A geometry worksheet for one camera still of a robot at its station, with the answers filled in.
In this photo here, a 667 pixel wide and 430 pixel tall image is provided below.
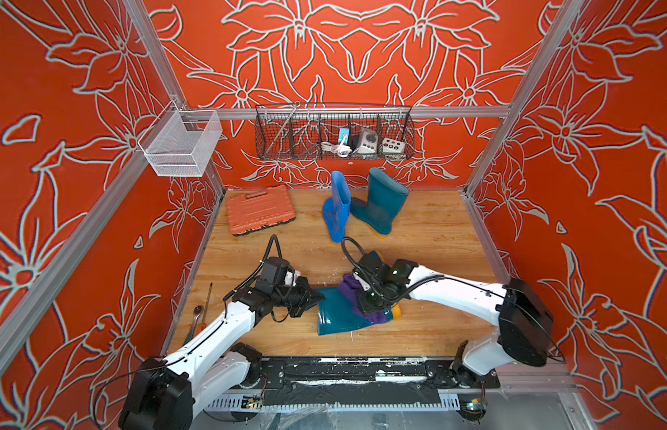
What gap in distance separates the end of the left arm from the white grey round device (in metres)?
0.49

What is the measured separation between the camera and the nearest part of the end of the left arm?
59cm

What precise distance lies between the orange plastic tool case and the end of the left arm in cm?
39

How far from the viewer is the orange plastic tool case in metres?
1.04

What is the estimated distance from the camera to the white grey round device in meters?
0.92
